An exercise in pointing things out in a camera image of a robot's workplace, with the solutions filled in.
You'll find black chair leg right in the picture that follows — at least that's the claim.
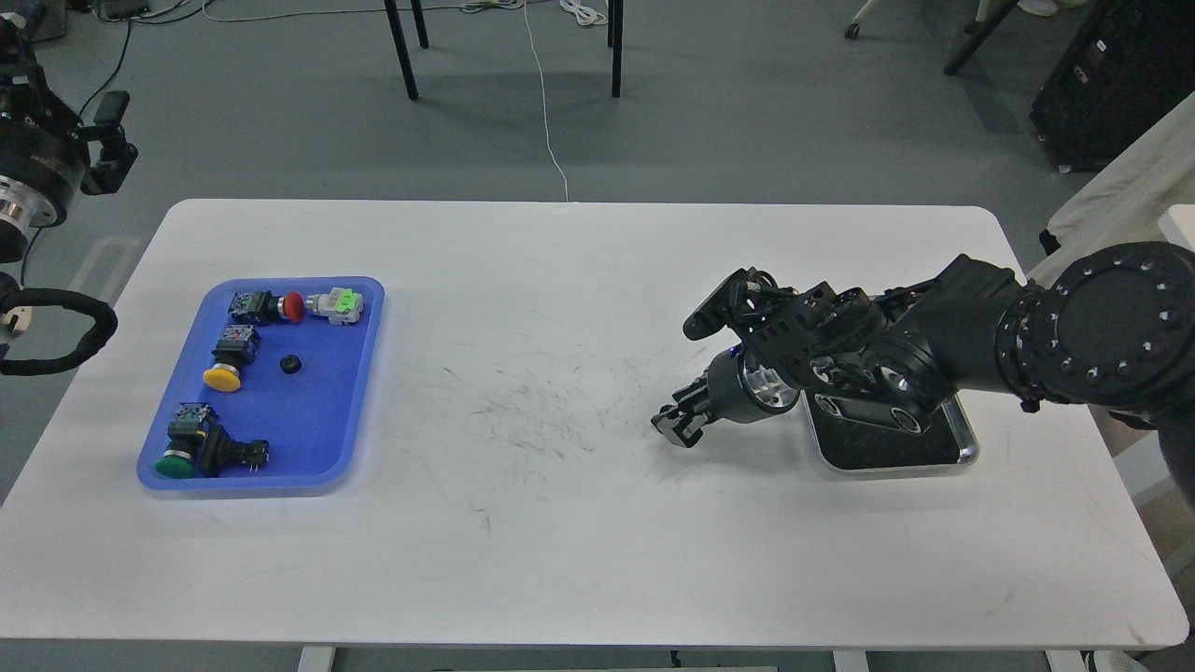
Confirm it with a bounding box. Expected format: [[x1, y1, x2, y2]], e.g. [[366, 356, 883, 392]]
[[607, 0, 625, 99]]

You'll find green push button switch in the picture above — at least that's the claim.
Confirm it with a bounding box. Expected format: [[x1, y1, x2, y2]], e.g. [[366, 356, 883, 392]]
[[153, 401, 270, 478]]

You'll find black equipment case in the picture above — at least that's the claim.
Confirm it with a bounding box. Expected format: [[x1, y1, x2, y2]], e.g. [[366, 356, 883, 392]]
[[1030, 1, 1194, 175]]

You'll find green white switch module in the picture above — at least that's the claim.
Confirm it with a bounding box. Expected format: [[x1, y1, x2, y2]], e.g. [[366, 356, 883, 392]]
[[304, 287, 366, 325]]

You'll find black floor cable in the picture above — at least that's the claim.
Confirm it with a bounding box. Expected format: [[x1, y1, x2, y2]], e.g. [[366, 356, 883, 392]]
[[19, 0, 216, 118]]

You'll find red push button switch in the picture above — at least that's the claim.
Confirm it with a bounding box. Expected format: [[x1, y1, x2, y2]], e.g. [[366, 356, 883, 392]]
[[227, 291, 304, 326]]

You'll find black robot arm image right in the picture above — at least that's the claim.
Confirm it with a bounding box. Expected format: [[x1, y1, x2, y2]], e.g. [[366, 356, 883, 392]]
[[652, 242, 1194, 501]]

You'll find black chair leg left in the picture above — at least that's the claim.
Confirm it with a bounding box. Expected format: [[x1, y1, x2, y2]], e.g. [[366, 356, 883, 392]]
[[384, 0, 430, 100]]

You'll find blue plastic tray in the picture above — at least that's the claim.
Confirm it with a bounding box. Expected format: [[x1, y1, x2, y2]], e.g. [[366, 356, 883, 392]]
[[137, 276, 385, 497]]

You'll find black chair leg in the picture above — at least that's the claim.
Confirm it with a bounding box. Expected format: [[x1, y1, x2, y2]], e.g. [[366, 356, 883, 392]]
[[607, 0, 625, 99], [384, 0, 430, 100]]

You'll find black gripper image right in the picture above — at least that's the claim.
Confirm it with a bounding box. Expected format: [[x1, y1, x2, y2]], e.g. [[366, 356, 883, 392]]
[[652, 350, 801, 448]]

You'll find silver metal tray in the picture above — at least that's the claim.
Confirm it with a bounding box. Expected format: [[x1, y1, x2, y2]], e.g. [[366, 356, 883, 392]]
[[803, 396, 980, 477]]

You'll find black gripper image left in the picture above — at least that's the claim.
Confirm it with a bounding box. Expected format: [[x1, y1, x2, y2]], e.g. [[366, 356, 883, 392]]
[[1, 57, 137, 230]]

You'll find yellow push button switch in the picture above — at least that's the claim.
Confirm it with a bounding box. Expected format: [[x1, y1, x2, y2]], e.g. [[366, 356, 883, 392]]
[[202, 324, 261, 393]]

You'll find beige cloth cover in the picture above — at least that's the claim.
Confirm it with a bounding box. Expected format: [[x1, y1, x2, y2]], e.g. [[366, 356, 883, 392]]
[[1027, 94, 1194, 286]]

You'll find white floor cable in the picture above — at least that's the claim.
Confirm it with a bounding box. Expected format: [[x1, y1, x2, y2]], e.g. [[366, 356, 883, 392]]
[[462, 0, 608, 203]]

